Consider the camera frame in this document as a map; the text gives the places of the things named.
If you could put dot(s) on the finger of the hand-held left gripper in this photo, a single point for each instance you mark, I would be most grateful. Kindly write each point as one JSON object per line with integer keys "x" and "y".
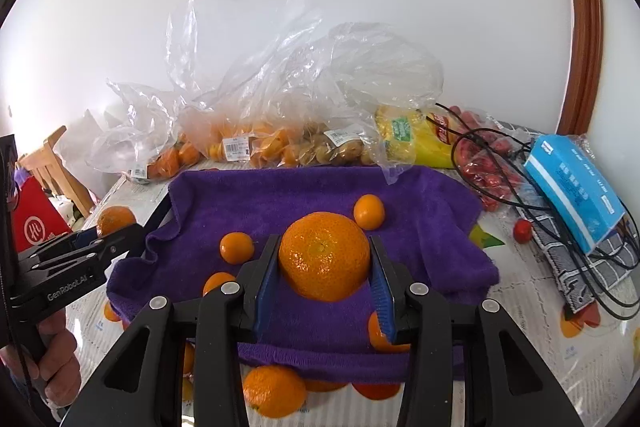
{"x": 87, "y": 235}
{"x": 100, "y": 262}

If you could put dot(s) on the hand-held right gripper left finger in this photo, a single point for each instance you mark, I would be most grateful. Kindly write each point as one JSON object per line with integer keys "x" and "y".
{"x": 262, "y": 307}

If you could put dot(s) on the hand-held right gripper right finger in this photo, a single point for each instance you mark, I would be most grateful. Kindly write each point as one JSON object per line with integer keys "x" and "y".
{"x": 382, "y": 307}

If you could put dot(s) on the orange mandarin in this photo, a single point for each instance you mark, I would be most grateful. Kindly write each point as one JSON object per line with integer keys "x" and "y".
{"x": 115, "y": 218}
{"x": 369, "y": 211}
{"x": 374, "y": 332}
{"x": 217, "y": 283}
{"x": 237, "y": 247}
{"x": 324, "y": 257}
{"x": 274, "y": 391}
{"x": 188, "y": 357}

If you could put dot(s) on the person's left hand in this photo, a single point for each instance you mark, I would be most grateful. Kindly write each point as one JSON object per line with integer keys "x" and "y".
{"x": 60, "y": 357}

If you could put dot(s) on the red paper bag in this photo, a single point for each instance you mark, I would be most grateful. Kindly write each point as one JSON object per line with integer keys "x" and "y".
{"x": 35, "y": 222}

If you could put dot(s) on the wooden chair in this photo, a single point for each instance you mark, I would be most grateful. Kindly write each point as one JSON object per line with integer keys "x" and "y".
{"x": 45, "y": 162}

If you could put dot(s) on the white plastic bag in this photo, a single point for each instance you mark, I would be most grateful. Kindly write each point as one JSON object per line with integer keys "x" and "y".
{"x": 82, "y": 137}

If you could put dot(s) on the clear bag of reddish mandarins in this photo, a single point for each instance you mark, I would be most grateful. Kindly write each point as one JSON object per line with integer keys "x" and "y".
{"x": 160, "y": 157}

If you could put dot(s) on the purple towel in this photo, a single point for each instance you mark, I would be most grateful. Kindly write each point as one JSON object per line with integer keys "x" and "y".
{"x": 300, "y": 192}

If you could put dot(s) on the small red cherry tomato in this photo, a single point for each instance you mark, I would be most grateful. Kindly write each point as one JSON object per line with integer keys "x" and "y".
{"x": 523, "y": 231}

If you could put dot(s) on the clear bag of oranges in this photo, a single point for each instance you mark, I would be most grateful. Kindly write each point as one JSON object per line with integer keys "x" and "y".
{"x": 250, "y": 142}

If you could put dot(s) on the clear bag of brown longans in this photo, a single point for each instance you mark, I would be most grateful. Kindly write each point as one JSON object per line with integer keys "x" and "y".
{"x": 335, "y": 147}

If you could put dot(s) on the yellow snack packet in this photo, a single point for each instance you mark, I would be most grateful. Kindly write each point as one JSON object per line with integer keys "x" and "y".
{"x": 410, "y": 134}

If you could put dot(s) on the clear bag of cherry tomatoes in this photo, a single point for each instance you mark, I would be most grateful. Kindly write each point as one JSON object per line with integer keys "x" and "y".
{"x": 480, "y": 162}

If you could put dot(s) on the grey checked folded cloth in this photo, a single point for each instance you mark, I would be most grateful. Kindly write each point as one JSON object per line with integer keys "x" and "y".
{"x": 575, "y": 279}

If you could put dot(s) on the blue tissue pack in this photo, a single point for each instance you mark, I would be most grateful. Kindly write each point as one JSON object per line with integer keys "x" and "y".
{"x": 575, "y": 192}

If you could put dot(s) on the brown wooden door frame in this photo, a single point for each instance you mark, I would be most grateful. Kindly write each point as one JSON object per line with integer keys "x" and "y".
{"x": 582, "y": 32}

